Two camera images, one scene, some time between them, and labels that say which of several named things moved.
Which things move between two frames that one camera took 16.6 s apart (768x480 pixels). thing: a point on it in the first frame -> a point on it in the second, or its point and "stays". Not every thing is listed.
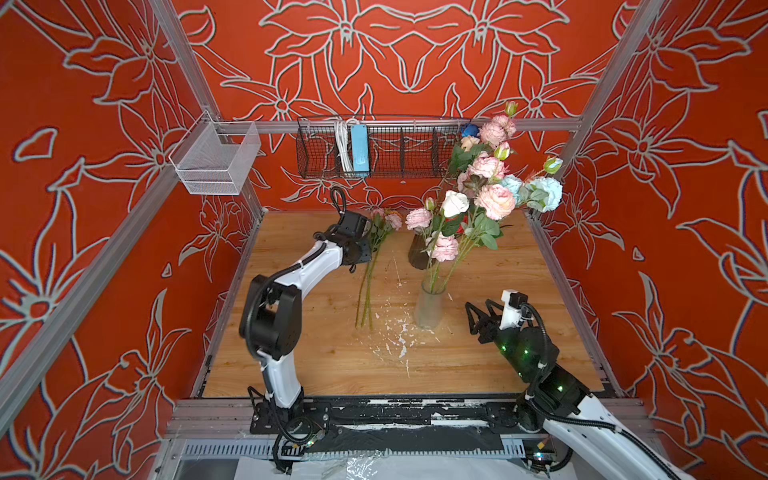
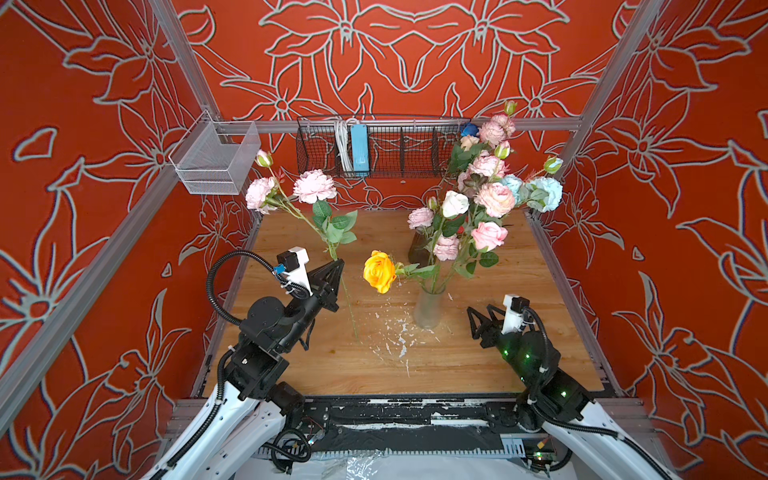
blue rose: x=469 y=130 stays
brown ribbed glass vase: x=418 y=255 stays
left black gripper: x=364 y=251 -> x=323 y=276
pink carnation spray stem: x=496 y=132 stays
